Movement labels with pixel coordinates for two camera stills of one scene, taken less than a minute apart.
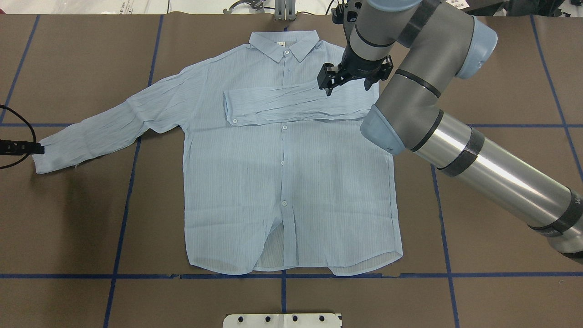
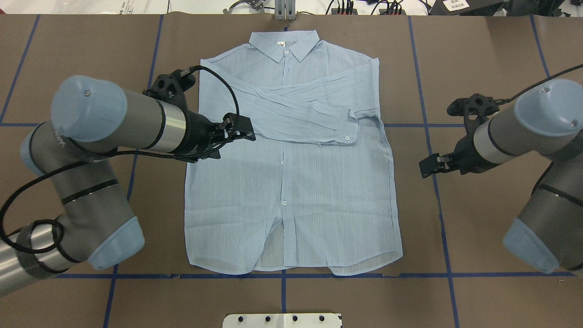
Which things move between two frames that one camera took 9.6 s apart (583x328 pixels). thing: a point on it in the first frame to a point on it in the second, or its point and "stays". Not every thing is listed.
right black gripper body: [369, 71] to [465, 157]
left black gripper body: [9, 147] to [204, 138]
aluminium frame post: [285, 10] stays
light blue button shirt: [278, 175] stays
